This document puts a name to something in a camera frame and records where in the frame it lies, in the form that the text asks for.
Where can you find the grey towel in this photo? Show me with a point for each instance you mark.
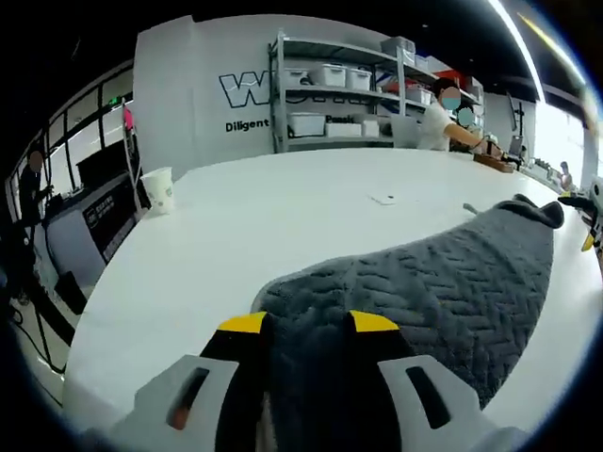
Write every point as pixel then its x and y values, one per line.
pixel 447 292

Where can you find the small white card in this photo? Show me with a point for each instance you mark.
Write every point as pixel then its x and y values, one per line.
pixel 381 200

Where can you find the ceiling light strip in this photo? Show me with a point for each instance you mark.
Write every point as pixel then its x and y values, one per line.
pixel 523 52

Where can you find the white paper cup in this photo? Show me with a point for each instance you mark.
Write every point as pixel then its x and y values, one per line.
pixel 158 193

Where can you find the grey laptop lid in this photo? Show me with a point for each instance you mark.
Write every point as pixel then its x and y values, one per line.
pixel 404 132

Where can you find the low equipment cabinet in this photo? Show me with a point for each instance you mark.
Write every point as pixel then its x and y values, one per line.
pixel 108 221

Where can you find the black screen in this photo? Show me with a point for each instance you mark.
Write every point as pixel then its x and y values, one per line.
pixel 101 162

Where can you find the group of white storage bins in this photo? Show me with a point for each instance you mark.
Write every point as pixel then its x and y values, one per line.
pixel 306 123

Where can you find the pink-topped metal stand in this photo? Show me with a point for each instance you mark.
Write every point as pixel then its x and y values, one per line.
pixel 127 120

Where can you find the grey metal shelf rack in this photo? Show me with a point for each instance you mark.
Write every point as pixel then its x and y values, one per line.
pixel 278 94

